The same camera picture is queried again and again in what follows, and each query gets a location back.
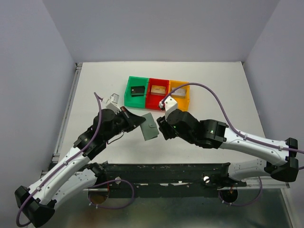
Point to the red plastic bin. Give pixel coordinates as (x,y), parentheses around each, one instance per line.
(152,101)

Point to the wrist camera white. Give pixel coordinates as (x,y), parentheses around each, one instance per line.
(112,103)
(168,104)

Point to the green plastic bin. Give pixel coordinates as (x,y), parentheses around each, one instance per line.
(138,101)

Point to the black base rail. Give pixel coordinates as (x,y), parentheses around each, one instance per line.
(163,180)

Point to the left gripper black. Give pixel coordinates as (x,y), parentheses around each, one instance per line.
(133,120)

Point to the tan card stack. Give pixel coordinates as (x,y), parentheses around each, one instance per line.
(158,90)

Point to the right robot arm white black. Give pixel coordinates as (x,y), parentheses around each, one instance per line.
(276,159)

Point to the yellow plastic bin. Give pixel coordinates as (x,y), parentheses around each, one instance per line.
(183,103)

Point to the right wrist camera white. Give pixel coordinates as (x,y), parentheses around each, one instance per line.
(168,104)

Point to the sage green card holder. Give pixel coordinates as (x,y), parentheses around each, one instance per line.
(149,127)

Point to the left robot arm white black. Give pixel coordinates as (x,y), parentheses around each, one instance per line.
(38,201)

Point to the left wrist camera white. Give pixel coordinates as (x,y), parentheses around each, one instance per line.
(112,103)

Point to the black card stack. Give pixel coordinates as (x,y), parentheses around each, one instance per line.
(137,91)

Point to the aluminium frame rail left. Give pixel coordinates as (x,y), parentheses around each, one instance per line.
(56,153)

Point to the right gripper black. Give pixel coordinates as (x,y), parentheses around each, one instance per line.
(164,128)

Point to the silver card stack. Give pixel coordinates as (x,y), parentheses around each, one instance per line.
(181,93)

